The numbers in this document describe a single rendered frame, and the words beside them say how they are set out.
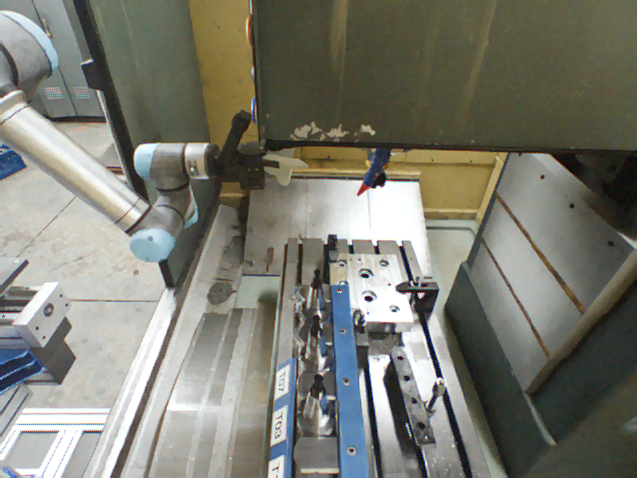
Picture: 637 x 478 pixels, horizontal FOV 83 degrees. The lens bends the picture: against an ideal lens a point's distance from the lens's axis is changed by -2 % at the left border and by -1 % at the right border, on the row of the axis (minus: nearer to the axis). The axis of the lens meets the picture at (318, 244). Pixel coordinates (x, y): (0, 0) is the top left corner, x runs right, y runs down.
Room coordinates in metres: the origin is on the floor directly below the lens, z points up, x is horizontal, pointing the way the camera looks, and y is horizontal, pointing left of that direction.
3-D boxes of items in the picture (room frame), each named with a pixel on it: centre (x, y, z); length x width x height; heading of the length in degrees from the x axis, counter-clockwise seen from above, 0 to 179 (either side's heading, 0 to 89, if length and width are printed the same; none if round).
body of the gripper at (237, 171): (0.71, 0.18, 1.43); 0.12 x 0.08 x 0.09; 92
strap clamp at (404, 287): (0.80, -0.31, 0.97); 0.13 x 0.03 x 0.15; 92
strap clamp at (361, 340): (0.63, -0.12, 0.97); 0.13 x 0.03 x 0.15; 2
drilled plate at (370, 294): (0.81, -0.16, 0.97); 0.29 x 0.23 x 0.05; 2
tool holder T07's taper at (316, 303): (0.50, 0.00, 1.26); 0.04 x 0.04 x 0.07
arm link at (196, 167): (0.70, 0.26, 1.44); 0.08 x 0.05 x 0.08; 2
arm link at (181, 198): (0.69, 0.33, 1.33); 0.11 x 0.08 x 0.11; 1
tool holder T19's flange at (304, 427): (0.28, -0.01, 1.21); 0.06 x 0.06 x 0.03
